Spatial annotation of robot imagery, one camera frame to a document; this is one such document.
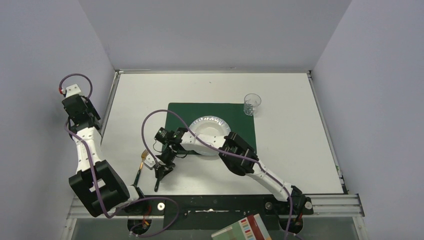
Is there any clear plastic cup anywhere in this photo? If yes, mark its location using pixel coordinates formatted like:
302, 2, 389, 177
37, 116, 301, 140
243, 93, 262, 116

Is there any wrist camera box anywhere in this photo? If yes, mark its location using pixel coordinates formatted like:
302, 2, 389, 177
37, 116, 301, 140
65, 84, 83, 98
143, 154, 159, 170

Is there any green placemat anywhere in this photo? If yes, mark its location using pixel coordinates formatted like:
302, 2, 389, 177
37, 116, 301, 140
167, 102, 257, 150

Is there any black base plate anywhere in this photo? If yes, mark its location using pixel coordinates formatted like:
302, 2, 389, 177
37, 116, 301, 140
114, 194, 314, 231

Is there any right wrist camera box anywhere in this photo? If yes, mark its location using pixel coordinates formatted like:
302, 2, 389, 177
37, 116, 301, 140
143, 154, 159, 170

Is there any colourful booklet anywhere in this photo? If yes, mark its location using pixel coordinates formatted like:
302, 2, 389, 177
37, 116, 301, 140
211, 214, 272, 240

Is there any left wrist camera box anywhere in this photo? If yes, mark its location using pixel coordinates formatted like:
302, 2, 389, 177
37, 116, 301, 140
65, 84, 83, 98

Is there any gold knife black handle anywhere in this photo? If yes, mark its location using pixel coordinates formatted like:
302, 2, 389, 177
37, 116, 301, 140
154, 176, 162, 192

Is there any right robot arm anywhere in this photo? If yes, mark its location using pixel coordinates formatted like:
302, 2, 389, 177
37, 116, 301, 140
150, 127, 313, 216

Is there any gold fork black handle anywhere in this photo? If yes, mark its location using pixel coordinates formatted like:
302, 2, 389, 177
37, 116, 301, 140
133, 149, 149, 187

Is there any white plate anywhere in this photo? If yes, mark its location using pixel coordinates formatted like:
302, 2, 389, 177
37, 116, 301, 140
188, 115, 231, 156

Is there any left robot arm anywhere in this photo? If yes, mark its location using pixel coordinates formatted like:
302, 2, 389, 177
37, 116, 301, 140
62, 94, 149, 217

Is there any aluminium frame rail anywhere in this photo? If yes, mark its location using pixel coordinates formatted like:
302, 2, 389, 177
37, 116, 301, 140
66, 194, 365, 220

